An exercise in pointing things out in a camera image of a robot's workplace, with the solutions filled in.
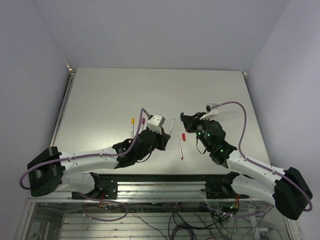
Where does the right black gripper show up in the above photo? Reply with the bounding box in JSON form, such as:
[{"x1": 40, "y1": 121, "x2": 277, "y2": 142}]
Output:
[{"x1": 182, "y1": 112, "x2": 212, "y2": 151}]

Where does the black marker pen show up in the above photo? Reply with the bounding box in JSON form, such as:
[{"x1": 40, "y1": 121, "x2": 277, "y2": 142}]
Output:
[{"x1": 168, "y1": 118, "x2": 176, "y2": 135}]

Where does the purple marker pen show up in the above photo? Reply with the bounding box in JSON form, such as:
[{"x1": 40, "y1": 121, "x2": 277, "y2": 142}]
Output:
[{"x1": 140, "y1": 117, "x2": 146, "y2": 131}]

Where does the yellow marker pen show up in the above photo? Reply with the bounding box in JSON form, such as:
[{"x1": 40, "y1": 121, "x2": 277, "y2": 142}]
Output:
[{"x1": 130, "y1": 117, "x2": 135, "y2": 139}]

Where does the red marker pen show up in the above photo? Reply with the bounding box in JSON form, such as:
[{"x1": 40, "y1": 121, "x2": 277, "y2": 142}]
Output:
[{"x1": 177, "y1": 135, "x2": 184, "y2": 160}]

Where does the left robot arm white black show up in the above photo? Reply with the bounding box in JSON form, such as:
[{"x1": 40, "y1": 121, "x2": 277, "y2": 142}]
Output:
[{"x1": 27, "y1": 128, "x2": 171, "y2": 199}]

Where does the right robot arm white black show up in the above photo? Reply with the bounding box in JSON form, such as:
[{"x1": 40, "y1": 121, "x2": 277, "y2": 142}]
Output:
[{"x1": 180, "y1": 112, "x2": 313, "y2": 220}]

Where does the black strap loop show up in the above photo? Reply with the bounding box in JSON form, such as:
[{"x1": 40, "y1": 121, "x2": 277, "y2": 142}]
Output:
[{"x1": 196, "y1": 138, "x2": 208, "y2": 155}]

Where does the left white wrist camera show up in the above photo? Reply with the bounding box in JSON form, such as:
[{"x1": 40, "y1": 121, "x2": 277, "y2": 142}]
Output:
[{"x1": 146, "y1": 114, "x2": 165, "y2": 135}]

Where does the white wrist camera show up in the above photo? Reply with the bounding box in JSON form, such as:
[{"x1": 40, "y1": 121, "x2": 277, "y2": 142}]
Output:
[
  {"x1": 146, "y1": 114, "x2": 165, "y2": 135},
  {"x1": 200, "y1": 103, "x2": 219, "y2": 120}
]

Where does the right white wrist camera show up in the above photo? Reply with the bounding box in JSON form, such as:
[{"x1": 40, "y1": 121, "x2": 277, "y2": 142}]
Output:
[{"x1": 200, "y1": 103, "x2": 219, "y2": 120}]

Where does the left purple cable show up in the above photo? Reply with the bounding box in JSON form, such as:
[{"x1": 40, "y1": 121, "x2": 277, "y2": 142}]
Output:
[{"x1": 19, "y1": 107, "x2": 153, "y2": 222}]

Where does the purple cable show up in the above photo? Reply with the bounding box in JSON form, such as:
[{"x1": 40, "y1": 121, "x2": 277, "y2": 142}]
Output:
[
  {"x1": 206, "y1": 101, "x2": 314, "y2": 218},
  {"x1": 19, "y1": 107, "x2": 153, "y2": 222}
]

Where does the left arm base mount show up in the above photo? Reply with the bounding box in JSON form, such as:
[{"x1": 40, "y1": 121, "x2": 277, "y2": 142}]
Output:
[{"x1": 71, "y1": 172, "x2": 118, "y2": 200}]

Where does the aluminium frame rail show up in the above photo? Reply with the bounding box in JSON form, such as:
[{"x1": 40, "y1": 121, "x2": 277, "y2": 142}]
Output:
[{"x1": 27, "y1": 181, "x2": 266, "y2": 203}]

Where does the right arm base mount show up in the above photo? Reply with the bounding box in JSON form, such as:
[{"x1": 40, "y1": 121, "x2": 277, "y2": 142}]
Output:
[{"x1": 200, "y1": 171, "x2": 241, "y2": 199}]

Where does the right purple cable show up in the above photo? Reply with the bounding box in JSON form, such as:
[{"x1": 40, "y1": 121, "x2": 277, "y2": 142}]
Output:
[{"x1": 206, "y1": 101, "x2": 314, "y2": 218}]

